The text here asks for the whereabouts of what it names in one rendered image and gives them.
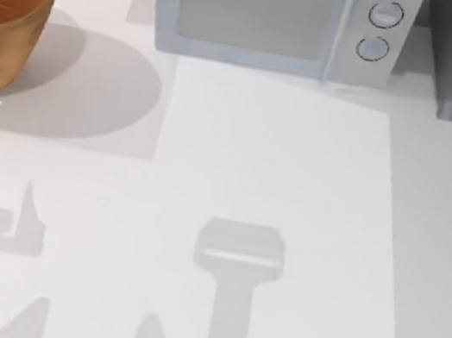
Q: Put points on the pale microwave oven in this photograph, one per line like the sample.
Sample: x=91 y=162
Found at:
x=278 y=20

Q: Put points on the microwave oven door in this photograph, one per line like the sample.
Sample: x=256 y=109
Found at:
x=253 y=12

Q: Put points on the round microwave knob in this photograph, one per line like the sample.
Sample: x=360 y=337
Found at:
x=373 y=48
x=386 y=14

